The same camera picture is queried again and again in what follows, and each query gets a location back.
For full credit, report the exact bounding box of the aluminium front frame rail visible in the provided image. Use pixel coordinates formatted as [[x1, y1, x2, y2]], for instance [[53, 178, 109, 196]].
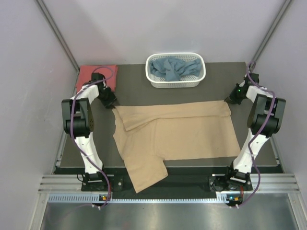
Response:
[[38, 173, 300, 194]]

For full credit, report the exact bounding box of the white slotted cable duct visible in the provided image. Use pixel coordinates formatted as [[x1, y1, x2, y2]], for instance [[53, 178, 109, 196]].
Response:
[[48, 194, 242, 204]]

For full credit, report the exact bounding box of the crumpled blue t shirt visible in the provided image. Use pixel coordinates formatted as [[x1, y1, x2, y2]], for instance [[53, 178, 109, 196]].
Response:
[[149, 57, 202, 81]]

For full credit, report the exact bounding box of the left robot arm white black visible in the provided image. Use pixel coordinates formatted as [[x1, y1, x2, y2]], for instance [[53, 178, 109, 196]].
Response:
[[61, 72, 117, 192]]

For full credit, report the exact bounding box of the folded red t shirt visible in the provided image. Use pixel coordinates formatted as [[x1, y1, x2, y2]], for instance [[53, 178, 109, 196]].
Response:
[[75, 65, 118, 92]]

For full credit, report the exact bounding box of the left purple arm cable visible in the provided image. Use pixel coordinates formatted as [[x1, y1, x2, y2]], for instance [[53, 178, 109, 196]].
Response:
[[69, 66, 115, 209]]

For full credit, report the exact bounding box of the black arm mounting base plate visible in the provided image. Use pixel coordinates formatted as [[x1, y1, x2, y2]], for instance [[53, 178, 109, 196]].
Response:
[[77, 166, 252, 198]]

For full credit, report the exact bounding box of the white perforated plastic basket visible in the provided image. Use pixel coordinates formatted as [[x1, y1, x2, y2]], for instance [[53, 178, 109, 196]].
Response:
[[145, 52, 206, 88]]

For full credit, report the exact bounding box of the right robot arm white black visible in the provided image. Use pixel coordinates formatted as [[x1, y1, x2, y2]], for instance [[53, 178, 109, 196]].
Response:
[[224, 72, 286, 190]]

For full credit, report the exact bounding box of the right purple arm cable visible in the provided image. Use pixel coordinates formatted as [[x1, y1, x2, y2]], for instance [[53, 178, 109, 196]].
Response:
[[236, 61, 276, 208]]

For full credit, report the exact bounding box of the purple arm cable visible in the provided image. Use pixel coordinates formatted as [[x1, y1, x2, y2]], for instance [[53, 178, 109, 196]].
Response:
[[69, 66, 115, 209], [236, 61, 276, 208]]

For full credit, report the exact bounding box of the right aluminium corner post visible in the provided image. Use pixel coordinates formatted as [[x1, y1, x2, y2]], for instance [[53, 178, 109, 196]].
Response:
[[251, 0, 294, 63]]

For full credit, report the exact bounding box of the aluminium corner post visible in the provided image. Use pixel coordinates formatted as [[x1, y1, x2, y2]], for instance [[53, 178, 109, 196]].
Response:
[[35, 0, 80, 72], [251, 0, 294, 63]]

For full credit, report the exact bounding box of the beige t shirt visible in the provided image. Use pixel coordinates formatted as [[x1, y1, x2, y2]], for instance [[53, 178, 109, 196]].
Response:
[[112, 101, 240, 193]]

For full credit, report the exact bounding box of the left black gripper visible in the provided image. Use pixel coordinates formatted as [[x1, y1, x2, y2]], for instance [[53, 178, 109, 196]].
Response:
[[96, 86, 118, 109]]

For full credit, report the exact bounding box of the left aluminium corner post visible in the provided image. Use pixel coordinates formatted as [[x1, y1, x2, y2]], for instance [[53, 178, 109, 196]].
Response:
[[35, 0, 80, 72]]

